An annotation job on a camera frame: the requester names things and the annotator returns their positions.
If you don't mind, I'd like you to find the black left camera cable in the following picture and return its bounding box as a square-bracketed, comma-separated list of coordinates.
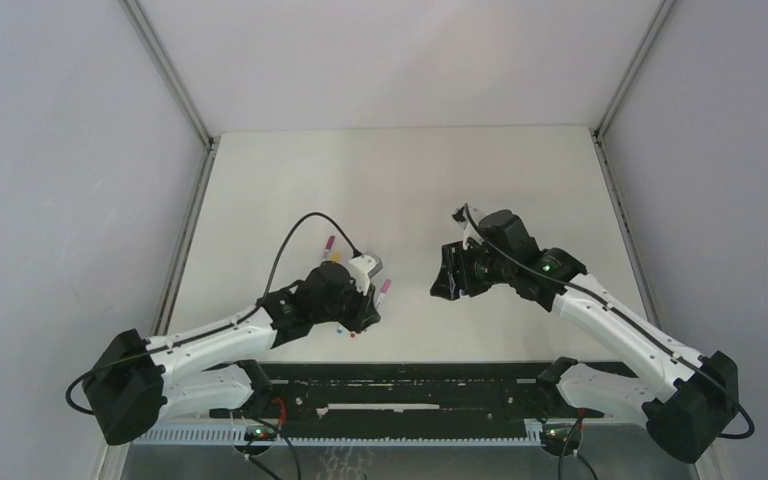
[261, 211, 364, 306]

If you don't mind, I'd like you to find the black camera cable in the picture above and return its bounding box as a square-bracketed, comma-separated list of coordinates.
[261, 211, 364, 306]
[460, 203, 756, 441]

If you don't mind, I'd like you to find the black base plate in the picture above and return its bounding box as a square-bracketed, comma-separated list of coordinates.
[210, 361, 618, 438]

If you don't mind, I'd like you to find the aluminium frame rail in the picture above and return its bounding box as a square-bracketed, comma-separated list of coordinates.
[119, 0, 218, 335]
[589, 0, 723, 480]

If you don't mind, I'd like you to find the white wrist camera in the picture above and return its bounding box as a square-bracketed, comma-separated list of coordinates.
[346, 253, 383, 296]
[452, 203, 486, 250]

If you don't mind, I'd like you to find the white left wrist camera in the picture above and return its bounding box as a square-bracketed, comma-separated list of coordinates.
[346, 253, 383, 296]

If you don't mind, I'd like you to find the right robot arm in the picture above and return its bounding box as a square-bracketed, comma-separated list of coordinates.
[430, 204, 756, 464]

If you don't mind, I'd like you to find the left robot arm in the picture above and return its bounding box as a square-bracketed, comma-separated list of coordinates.
[77, 254, 382, 446]

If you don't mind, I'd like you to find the white cable duct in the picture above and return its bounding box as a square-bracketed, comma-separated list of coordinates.
[134, 422, 544, 447]

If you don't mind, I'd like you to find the right aluminium frame rail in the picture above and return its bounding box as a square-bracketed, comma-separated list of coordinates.
[589, 0, 723, 480]

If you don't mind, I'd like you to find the black right camera cable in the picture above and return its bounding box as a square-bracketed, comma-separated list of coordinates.
[460, 203, 756, 441]

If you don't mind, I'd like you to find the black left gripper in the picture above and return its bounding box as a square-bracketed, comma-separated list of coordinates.
[312, 274, 379, 333]

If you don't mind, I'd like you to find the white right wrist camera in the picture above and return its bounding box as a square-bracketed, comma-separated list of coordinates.
[452, 203, 486, 250]

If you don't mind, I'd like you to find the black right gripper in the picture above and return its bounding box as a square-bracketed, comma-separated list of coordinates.
[432, 237, 514, 300]

